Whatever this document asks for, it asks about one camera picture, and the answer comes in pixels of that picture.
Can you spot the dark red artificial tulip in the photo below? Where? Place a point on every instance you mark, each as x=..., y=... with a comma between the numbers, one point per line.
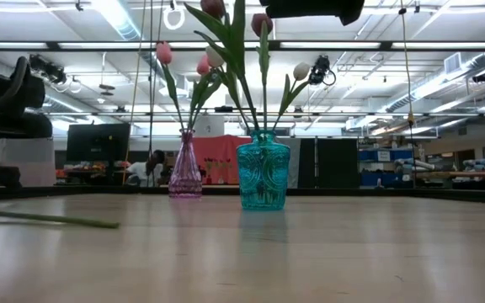
x=213, y=6
x=262, y=23

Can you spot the white artificial tulip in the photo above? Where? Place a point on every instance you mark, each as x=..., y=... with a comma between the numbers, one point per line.
x=57, y=219
x=301, y=70
x=214, y=56

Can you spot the pink artificial tulip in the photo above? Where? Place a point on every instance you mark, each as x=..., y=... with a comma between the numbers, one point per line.
x=202, y=66
x=163, y=52

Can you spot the blue glass vase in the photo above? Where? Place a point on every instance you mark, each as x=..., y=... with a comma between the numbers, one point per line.
x=263, y=172

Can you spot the pink glass vase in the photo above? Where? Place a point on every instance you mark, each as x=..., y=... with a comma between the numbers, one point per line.
x=185, y=172

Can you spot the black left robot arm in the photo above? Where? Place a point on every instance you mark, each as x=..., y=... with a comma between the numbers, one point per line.
x=6, y=97

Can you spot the black panel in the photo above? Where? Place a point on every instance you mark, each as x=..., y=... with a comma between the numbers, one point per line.
x=328, y=162

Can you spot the blue storage bin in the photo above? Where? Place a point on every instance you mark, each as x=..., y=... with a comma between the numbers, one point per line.
x=369, y=155

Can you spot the red cloth partition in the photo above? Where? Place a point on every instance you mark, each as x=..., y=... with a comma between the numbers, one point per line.
x=221, y=151

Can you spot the wooden workbench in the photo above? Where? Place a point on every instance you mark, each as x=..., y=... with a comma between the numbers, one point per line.
x=461, y=173

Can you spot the person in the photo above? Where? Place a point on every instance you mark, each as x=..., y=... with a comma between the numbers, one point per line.
x=145, y=168

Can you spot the black monitor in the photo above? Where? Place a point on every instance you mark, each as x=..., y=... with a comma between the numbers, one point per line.
x=98, y=141

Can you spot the white cabinet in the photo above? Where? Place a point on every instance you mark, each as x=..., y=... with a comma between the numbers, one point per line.
x=19, y=162

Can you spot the black overhead camera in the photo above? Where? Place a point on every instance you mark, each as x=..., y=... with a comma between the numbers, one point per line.
x=320, y=69

